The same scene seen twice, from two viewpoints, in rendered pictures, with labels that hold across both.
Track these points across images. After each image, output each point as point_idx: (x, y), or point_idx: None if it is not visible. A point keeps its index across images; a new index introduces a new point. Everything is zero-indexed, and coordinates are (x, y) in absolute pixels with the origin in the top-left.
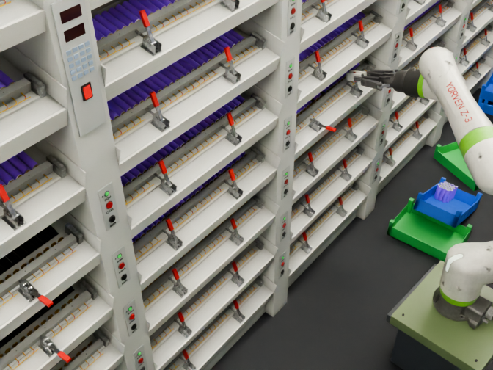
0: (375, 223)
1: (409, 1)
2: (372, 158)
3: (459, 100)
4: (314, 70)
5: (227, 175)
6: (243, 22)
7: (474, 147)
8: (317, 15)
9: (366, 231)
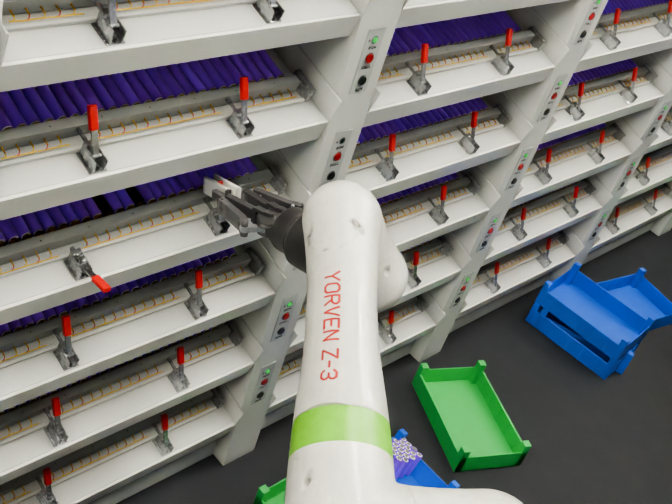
0: (241, 480)
1: (397, 81)
2: (253, 358)
3: (334, 321)
4: (82, 146)
5: None
6: None
7: (307, 450)
8: (96, 21)
9: (214, 491)
